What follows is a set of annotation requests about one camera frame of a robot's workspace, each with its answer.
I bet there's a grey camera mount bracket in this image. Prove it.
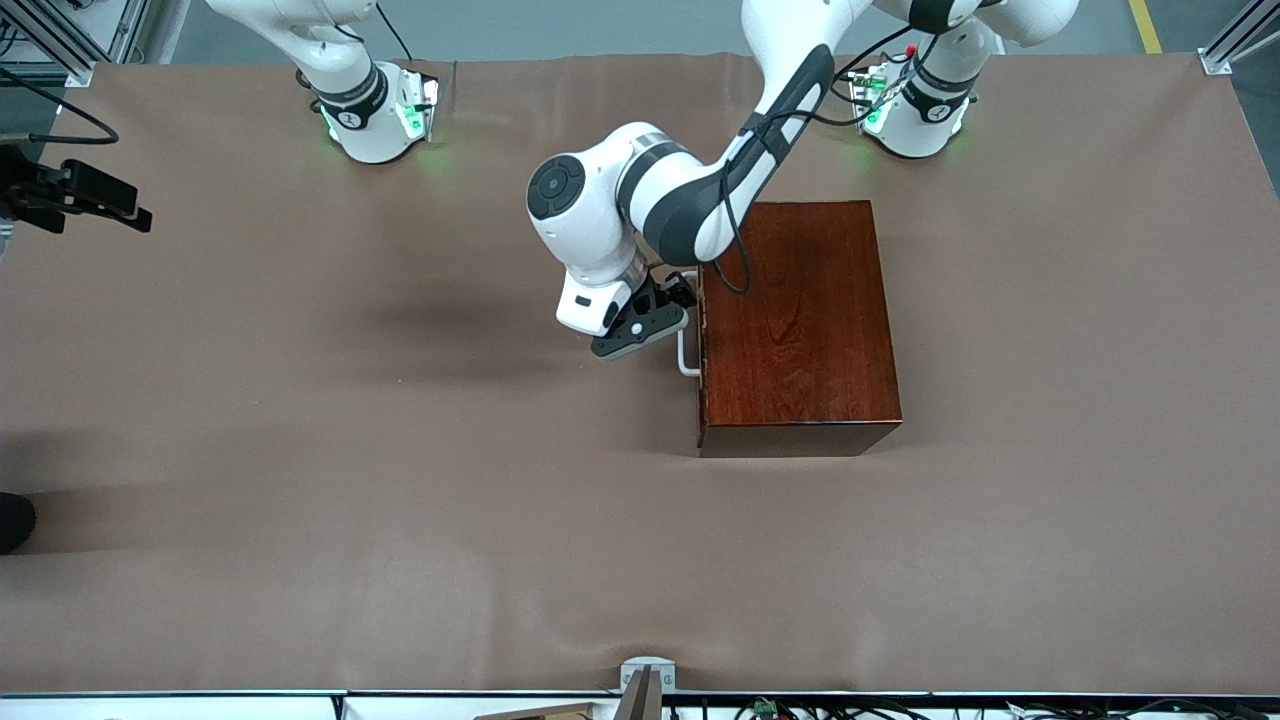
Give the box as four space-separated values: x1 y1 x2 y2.
620 656 677 720

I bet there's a brown cardboard piece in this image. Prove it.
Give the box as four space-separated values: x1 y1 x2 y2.
474 702 601 720

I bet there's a dark red-brown wooden cabinet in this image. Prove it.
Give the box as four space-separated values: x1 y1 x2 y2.
695 200 903 459

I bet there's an aluminium frame profile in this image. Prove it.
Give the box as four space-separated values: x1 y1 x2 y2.
1200 0 1280 77
0 0 151 87

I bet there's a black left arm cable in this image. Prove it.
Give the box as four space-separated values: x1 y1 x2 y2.
720 28 913 297

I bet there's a light wood drawer white handle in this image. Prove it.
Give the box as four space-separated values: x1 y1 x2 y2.
676 268 705 379

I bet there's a black right base cable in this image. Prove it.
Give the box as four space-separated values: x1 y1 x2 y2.
375 0 414 61

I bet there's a black shoe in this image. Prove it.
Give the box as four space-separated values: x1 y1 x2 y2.
0 493 38 555

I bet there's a brown table cloth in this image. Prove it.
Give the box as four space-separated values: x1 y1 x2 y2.
0 52 1280 696

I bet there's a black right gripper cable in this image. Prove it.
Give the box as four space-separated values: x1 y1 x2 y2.
0 70 120 147

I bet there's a yellow floor tape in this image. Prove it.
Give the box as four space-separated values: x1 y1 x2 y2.
1128 0 1166 55

